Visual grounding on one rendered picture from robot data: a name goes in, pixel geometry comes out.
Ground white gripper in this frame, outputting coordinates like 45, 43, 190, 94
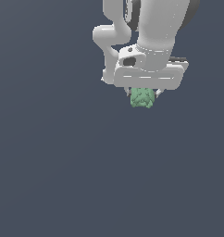
113, 44, 190, 99

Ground green lumpy object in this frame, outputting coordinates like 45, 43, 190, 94
130, 87, 156, 109

